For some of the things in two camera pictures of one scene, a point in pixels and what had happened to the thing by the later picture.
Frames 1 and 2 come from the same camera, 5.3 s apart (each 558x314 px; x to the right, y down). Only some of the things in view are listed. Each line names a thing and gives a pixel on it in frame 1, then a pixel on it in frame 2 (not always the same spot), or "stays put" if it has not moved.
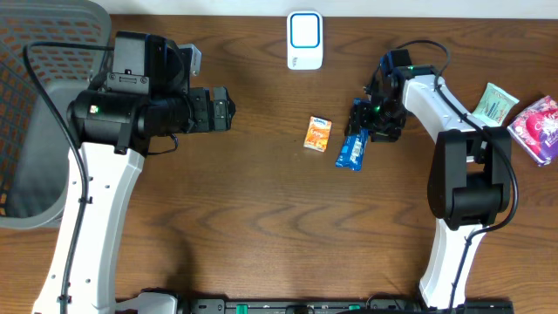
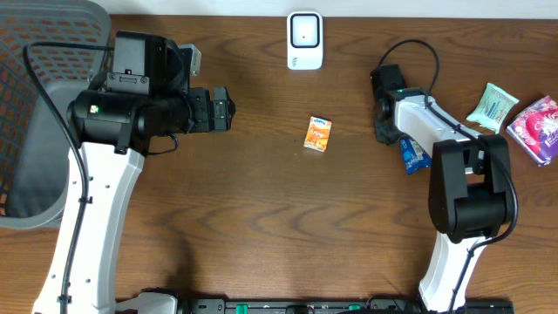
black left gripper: [219, 109] stays put
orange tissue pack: [318, 133] stays put
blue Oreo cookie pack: [353, 146] to [414, 157]
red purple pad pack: [537, 130] stays put
